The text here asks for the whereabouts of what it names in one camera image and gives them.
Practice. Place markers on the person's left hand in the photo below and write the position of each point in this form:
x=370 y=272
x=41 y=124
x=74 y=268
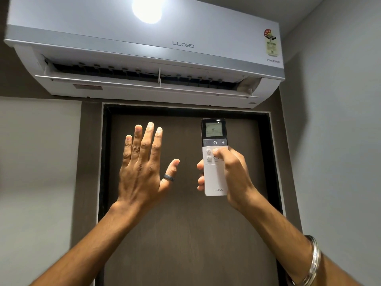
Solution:
x=140 y=178

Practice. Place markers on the person's right hand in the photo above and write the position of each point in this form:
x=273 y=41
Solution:
x=238 y=178

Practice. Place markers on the person's left middle finger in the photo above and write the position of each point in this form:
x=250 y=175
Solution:
x=147 y=139

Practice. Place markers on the person's left thumb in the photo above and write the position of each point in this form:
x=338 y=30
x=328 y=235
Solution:
x=170 y=172

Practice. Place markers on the person's right thumb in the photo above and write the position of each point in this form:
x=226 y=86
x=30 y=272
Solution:
x=223 y=154

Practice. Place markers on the person's left little finger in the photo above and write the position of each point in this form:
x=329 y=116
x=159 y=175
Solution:
x=128 y=150

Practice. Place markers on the white and black remote control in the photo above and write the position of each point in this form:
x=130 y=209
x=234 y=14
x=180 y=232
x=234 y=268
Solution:
x=215 y=178

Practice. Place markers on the person's right forearm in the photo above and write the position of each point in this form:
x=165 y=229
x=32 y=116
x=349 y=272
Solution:
x=276 y=232

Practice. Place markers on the person's left forearm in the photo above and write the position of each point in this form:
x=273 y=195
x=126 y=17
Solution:
x=89 y=250

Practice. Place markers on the white air conditioner louver flap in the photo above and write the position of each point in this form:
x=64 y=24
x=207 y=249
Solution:
x=148 y=84

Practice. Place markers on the dark brown wooden door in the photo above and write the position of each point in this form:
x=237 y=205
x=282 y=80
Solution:
x=184 y=235

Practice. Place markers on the colourful energy rating sticker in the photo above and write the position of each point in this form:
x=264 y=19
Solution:
x=271 y=41

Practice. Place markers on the silver steel bangle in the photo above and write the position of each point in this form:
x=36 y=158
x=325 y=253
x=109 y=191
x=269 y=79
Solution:
x=312 y=259

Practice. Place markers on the black door frame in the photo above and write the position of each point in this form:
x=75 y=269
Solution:
x=104 y=160

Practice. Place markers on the white wall air conditioner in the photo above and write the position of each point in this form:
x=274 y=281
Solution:
x=125 y=32

